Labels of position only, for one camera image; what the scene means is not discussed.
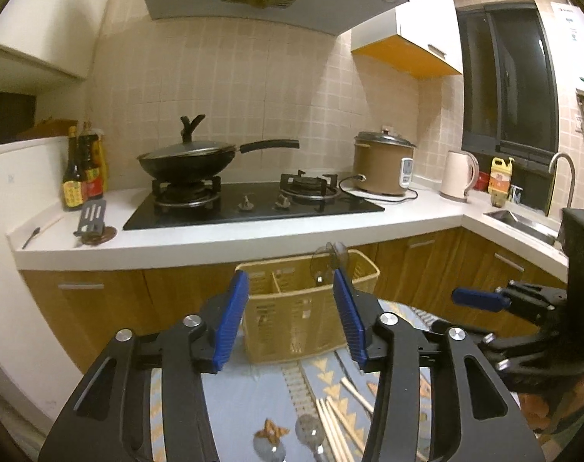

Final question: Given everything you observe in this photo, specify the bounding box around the white water heater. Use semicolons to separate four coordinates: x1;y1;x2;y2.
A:
551;1;584;99

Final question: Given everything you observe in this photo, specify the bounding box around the wooden board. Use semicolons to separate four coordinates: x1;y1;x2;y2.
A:
17;119;78;141

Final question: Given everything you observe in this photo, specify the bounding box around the yellow plastic utensil basket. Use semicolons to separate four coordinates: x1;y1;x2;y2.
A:
235;249;380;364

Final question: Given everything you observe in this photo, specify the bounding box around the brown spoon rest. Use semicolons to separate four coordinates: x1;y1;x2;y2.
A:
80;226;117;246

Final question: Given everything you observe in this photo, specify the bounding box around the metal faucet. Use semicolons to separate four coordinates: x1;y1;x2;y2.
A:
544;152;577;217

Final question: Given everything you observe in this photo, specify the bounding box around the brown rice cooker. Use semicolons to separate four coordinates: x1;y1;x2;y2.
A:
352;126;417;197

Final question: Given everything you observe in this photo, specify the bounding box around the white electric kettle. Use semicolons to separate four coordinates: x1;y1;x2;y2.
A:
439;150;480;203

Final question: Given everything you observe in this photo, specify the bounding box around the dark soy sauce bottle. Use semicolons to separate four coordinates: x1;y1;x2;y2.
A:
62;126;88;213

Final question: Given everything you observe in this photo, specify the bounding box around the yellow oil bottle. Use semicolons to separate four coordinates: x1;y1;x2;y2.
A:
487;156;515;208

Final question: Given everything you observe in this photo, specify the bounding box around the dark window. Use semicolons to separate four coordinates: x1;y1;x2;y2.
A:
456;1;561;170

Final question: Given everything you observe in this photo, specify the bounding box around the glass wok lid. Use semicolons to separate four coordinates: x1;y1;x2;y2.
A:
137;114;237;161

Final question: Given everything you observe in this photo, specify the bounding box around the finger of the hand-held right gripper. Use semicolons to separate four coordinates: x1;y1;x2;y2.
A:
453;281;569;333
479;327;584;393

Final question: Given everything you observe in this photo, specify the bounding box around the grey slotted spatula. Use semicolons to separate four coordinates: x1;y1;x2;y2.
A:
73;202;107;238

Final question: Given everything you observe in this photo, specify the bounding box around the wooden chopstick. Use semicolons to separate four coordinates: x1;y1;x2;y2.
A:
316;400;345;462
321;399;359;462
341;378;375;415
326;398;370;455

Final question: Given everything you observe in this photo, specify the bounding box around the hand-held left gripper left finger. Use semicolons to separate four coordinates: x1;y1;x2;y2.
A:
38;269;250;462

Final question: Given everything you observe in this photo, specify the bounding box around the clear grey plastic spoon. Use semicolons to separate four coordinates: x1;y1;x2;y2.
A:
296;414;327;462

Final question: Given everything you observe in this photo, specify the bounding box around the black power cable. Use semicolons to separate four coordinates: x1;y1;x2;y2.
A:
337;173;420;203

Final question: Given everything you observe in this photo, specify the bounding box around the black gas stove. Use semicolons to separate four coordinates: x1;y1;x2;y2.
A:
122;169;385;232

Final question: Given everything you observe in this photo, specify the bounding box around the red label sauce bottle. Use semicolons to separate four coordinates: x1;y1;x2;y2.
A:
77;122;105;201

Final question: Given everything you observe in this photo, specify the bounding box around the blue patterned tablecloth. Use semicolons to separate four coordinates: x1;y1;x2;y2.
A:
150;298;528;462

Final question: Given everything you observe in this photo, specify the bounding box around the black wok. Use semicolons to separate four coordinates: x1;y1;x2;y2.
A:
137;139;301;184

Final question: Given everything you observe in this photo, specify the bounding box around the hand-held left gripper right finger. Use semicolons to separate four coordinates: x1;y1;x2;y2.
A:
333;267;545;462

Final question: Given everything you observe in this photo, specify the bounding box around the white wall cabinet orange underside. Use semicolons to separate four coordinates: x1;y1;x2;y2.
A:
350;0;464;79

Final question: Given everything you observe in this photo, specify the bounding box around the steel sink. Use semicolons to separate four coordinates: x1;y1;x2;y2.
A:
483;208;559;246

